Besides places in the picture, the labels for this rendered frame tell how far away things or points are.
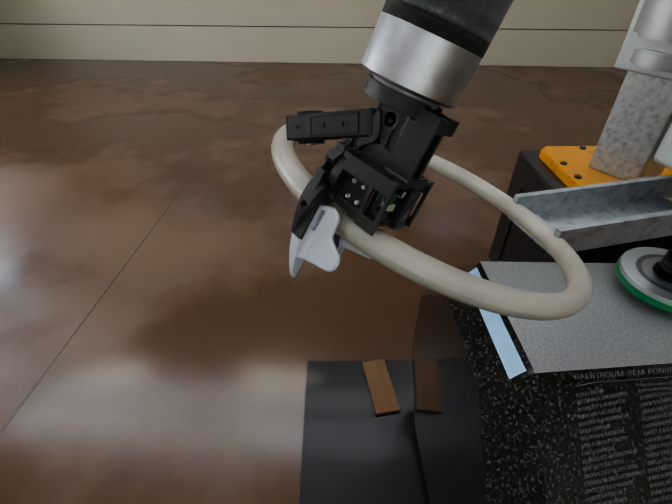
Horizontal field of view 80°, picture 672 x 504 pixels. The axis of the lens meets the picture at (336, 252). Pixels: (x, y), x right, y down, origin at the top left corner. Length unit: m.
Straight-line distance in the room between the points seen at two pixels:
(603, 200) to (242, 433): 1.42
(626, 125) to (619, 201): 0.91
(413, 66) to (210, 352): 1.79
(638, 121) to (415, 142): 1.53
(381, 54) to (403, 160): 0.08
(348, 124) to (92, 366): 1.91
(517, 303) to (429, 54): 0.25
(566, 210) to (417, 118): 0.58
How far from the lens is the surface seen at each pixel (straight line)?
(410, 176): 0.35
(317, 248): 0.40
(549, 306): 0.47
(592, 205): 0.93
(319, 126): 0.41
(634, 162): 1.87
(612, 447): 1.01
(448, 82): 0.34
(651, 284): 1.14
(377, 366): 1.84
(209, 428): 1.78
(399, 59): 0.34
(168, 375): 1.98
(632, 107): 1.85
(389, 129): 0.37
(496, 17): 0.36
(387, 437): 1.69
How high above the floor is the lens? 1.50
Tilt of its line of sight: 38 degrees down
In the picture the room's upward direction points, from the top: straight up
